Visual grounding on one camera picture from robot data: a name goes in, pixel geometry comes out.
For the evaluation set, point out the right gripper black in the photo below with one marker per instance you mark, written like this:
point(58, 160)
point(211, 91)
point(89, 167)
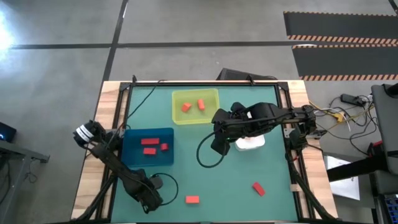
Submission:
point(224, 133)

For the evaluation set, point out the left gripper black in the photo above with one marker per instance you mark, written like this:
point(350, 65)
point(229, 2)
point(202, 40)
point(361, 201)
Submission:
point(150, 199)

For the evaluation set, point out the orange rectangular wooden block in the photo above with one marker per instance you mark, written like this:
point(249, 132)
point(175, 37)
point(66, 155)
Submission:
point(201, 104)
point(186, 107)
point(192, 199)

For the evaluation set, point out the red rectangular wooden block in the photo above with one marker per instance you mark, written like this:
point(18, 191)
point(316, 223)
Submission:
point(258, 188)
point(149, 151)

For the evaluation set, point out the long red wooden block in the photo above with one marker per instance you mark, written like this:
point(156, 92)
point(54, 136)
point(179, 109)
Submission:
point(150, 141)

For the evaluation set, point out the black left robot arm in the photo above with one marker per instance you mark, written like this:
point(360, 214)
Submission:
point(109, 155)

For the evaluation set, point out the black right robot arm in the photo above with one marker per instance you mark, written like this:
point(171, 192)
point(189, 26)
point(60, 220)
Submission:
point(280, 116)

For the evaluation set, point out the white plastic bin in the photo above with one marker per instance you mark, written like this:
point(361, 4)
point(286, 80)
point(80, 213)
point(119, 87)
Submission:
point(252, 144)

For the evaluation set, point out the yellow-green translucent plastic bin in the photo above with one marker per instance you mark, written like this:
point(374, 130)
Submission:
point(192, 116)

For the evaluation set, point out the blue plastic bin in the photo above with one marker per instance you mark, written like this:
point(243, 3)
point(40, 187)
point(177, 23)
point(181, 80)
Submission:
point(136, 158)

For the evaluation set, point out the black flat monitor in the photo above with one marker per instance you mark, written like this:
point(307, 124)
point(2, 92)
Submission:
point(236, 74)

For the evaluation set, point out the white paper sheet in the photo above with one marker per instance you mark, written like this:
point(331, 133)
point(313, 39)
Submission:
point(345, 186)

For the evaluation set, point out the black power strip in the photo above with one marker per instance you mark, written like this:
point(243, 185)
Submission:
point(353, 99)

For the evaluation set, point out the black bar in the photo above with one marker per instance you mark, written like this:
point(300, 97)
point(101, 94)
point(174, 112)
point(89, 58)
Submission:
point(357, 168)

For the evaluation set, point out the black hazard-striped floor mat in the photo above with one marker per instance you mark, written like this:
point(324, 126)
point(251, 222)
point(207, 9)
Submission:
point(345, 60)
point(339, 25)

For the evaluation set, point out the grey metal desk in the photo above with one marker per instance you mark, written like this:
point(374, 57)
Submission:
point(15, 152)

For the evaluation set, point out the red clamp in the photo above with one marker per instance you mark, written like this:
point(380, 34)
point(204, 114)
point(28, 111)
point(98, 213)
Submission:
point(374, 143)

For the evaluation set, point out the black electronic device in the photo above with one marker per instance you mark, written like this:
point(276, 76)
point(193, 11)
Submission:
point(6, 132)

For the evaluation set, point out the grey chair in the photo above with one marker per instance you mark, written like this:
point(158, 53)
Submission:
point(385, 124)

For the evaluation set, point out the blue keyboard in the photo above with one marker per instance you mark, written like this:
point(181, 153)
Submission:
point(392, 208)

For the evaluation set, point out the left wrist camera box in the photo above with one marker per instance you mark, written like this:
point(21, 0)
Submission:
point(157, 182)

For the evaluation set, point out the black metal table frame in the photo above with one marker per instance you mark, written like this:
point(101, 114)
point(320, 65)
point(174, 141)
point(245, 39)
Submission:
point(283, 85)

